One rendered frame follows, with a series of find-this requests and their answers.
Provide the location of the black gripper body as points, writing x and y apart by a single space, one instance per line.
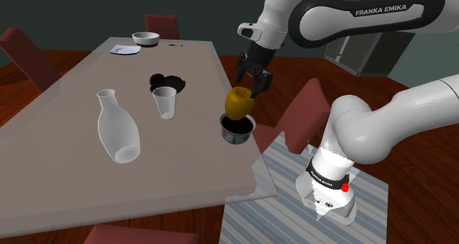
260 57

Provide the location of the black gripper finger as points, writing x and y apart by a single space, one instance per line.
263 84
241 73

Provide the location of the yellow apple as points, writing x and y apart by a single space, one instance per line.
237 103

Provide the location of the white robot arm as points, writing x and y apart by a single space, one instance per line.
365 132

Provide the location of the red chair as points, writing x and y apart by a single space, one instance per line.
28 58
304 114
143 236
162 25

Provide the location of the patterned metal bowl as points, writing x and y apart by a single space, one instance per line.
238 134

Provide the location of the thin black stick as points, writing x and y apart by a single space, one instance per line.
175 45

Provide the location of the black lumpy object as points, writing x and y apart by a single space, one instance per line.
168 81

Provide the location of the white plastic cup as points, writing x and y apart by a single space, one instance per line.
165 103

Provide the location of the grey refrigerator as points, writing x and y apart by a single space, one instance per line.
358 53

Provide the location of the white bowl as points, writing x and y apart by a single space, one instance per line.
146 39

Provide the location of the white plate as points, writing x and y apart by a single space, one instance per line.
124 50

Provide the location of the striped grey robot stand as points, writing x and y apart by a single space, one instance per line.
287 214

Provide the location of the white vase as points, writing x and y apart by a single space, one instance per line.
116 128

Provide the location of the grey dining table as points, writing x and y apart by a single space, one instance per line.
71 186

